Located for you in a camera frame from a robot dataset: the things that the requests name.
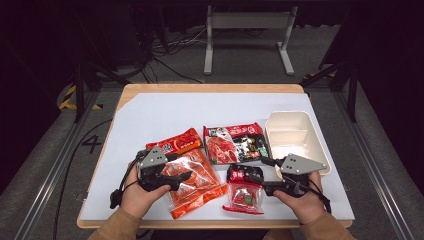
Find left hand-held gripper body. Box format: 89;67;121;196
136;145;175;193

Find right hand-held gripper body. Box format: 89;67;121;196
279;152;328;198

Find small orange-red packet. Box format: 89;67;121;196
145;127;204;155

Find large orange clear-window packet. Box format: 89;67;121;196
161;148;230;220

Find small red clear-window packet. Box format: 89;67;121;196
222;163;265;215

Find white divided container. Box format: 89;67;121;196
264;110;332;180

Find large red and black packet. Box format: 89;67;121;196
202;122;270;166

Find person's right hand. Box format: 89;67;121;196
272;171;326;225

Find person's left hand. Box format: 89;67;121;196
119;163;172;220

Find white table mat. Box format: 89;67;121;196
79;92;355;222

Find black tripod stand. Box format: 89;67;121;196
299;49;360;123
70;49;132;123

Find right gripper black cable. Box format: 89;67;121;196
307;179;333;215

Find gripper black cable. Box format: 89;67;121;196
307;179;333;215
109;149;148;210

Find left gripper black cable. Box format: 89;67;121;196
109;149;148;210

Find aluminium floor rail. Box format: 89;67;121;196
13;91;101;240
333;91;416;240

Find black floor cable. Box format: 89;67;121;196
52;118;115;240

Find bundle of floor cables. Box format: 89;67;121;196
133;28;208;84

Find desk with grey metal frame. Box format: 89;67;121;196
203;4;300;76

